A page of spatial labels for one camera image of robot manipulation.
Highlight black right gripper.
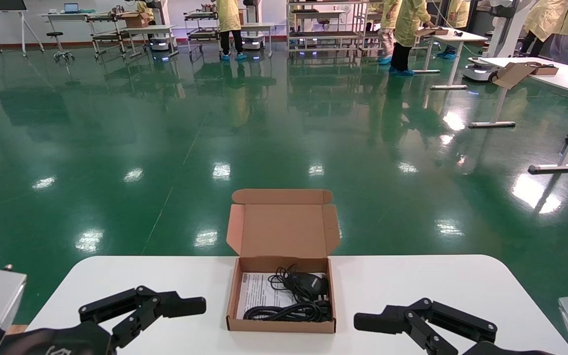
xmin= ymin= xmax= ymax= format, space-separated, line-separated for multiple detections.
xmin=354 ymin=298 xmax=556 ymax=355

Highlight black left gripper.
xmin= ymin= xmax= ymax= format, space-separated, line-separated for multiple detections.
xmin=0 ymin=285 xmax=207 ymax=355

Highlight brown cardboard storage box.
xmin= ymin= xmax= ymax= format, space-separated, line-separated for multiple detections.
xmin=226 ymin=188 xmax=341 ymax=334

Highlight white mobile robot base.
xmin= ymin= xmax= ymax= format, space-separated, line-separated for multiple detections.
xmin=147 ymin=35 xmax=172 ymax=62
xmin=241 ymin=34 xmax=266 ymax=52

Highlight open cardboard box with flap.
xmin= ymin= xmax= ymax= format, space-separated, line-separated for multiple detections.
xmin=492 ymin=61 xmax=560 ymax=90

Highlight white paper instruction sheet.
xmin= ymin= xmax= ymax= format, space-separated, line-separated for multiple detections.
xmin=236 ymin=272 xmax=326 ymax=320

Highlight metal trolley cart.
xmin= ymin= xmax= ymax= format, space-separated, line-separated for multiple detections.
xmin=86 ymin=12 xmax=131 ymax=61
xmin=183 ymin=11 xmax=221 ymax=61

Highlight small white table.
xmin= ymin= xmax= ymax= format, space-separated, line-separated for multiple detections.
xmin=239 ymin=22 xmax=277 ymax=58
xmin=124 ymin=25 xmax=179 ymax=59

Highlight black stool with chrome base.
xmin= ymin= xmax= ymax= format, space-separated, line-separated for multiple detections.
xmin=46 ymin=32 xmax=75 ymax=64

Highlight brown cardboard carton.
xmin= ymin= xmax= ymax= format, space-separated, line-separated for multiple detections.
xmin=121 ymin=12 xmax=150 ymax=28

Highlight white desk with metal legs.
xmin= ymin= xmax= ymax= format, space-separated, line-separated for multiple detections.
xmin=412 ymin=27 xmax=489 ymax=91

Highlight tall white robot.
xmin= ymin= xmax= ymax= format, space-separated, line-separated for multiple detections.
xmin=463 ymin=0 xmax=533 ymax=82

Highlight grey desk with laptop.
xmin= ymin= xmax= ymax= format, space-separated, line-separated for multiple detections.
xmin=41 ymin=11 xmax=98 ymax=23

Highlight person yellow coat dark trousers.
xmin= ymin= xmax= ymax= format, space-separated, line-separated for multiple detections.
xmin=389 ymin=0 xmax=435 ymax=77

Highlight person yellow coat black trousers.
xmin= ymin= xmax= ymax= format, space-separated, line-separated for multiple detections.
xmin=215 ymin=0 xmax=248 ymax=61

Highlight person in yellow coat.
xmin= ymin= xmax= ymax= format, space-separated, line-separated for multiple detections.
xmin=437 ymin=0 xmax=473 ymax=61

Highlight tall metal shelving rack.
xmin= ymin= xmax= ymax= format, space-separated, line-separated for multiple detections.
xmin=286 ymin=0 xmax=369 ymax=60

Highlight person yellow coat light trousers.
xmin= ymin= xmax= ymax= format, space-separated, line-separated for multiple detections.
xmin=378 ymin=0 xmax=403 ymax=66

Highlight black coiled power cable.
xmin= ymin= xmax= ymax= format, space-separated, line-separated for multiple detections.
xmin=243 ymin=293 xmax=334 ymax=322

